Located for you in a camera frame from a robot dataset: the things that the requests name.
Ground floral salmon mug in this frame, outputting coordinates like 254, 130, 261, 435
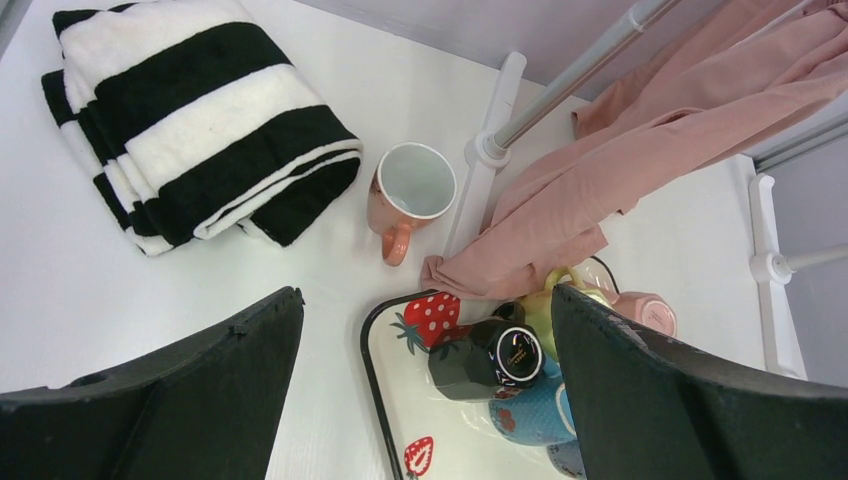
367, 142, 458, 267

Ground grey blue mug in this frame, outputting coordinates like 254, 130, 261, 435
546, 440, 586, 479

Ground black white striped towel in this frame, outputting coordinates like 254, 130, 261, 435
41, 1, 363, 257

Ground pale pink faceted mug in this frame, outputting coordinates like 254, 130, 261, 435
605, 292, 677, 337

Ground pink shorts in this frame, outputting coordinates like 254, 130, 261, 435
420, 1, 847, 299

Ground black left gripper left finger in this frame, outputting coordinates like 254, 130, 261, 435
1, 287, 305, 479

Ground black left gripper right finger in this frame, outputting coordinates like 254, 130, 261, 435
551, 285, 847, 479

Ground white clothes rack stand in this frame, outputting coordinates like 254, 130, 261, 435
445, 0, 847, 379

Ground strawberry print tray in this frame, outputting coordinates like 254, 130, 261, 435
359, 290, 572, 479

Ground bright blue mug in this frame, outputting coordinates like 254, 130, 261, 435
489, 356, 577, 446

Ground black faceted mug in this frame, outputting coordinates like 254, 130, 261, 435
428, 317, 546, 402

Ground green faceted mug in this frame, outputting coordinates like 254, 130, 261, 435
519, 267, 612, 360

